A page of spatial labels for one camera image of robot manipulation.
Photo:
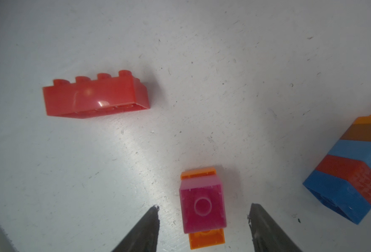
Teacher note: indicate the brown lego brick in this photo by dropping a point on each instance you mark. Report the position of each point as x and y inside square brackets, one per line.
[358, 132]

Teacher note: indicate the small red lego brick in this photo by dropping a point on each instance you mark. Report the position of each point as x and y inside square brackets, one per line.
[356, 172]

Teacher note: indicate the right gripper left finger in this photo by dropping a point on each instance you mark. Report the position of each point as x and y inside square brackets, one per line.
[143, 237]

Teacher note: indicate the pink lego brick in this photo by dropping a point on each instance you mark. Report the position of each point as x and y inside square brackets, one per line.
[202, 204]

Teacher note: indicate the red stacked lego brick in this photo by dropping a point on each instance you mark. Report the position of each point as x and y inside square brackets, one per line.
[88, 98]

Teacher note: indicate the light blue lego plate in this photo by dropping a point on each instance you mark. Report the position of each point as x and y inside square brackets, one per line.
[357, 150]

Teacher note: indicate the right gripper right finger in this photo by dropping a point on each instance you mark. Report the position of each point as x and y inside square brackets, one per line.
[267, 235]

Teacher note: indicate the blue small lego brick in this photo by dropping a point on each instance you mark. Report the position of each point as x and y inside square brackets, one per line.
[338, 195]

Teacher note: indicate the orange long lego brick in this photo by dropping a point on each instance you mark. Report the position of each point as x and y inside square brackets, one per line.
[207, 238]

